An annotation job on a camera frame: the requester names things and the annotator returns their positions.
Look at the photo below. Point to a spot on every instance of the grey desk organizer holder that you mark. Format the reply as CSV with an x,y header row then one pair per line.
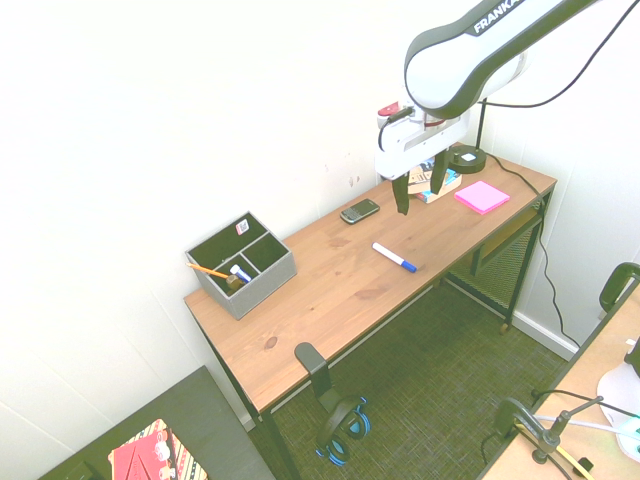
x,y
260,285

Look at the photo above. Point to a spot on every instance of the black headphone hook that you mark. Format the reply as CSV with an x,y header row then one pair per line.
x,y
312,362

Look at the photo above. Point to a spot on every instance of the light wooden robot table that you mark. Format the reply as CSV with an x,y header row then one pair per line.
x,y
580,380

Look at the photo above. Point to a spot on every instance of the light blue paperback book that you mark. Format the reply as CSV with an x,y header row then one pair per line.
x,y
450,181

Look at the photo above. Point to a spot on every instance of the black clamp camera mount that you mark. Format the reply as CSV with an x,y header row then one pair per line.
x,y
525,422

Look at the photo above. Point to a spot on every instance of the pink sticky note pad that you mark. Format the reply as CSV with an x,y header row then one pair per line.
x,y
482,197

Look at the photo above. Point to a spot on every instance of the teal white device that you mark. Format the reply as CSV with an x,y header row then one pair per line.
x,y
631,435

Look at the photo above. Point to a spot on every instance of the wooden desk with black frame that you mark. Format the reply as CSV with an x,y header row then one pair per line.
x,y
325,290

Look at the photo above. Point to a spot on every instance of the orange pencil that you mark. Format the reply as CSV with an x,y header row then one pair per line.
x,y
207,271

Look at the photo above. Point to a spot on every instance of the red patterned box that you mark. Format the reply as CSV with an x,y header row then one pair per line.
x,y
150,452

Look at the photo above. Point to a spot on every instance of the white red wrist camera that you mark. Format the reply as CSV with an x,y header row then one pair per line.
x,y
390,112

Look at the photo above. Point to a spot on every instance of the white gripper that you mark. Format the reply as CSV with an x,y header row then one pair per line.
x,y
400,160

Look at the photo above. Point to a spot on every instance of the small brown bottle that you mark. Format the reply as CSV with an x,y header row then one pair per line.
x,y
232,284

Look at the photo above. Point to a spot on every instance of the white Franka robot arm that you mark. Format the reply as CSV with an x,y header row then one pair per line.
x,y
450,65

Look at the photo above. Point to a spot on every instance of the black desk lamp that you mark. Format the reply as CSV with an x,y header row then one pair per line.
x,y
457,165

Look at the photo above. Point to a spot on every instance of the black blue headphones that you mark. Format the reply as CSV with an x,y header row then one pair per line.
x,y
340,420

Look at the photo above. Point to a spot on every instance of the black mobile phone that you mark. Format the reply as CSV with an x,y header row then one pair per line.
x,y
359,212

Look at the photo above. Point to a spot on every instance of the white marker with blue cap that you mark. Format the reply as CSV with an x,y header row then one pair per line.
x,y
391,256

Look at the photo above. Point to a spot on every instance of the black side table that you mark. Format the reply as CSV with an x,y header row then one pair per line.
x,y
200,400

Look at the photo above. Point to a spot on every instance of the red QR code sticker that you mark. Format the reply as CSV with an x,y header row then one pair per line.
x,y
242,227

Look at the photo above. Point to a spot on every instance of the small white blue marker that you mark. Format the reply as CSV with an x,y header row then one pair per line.
x,y
240,273

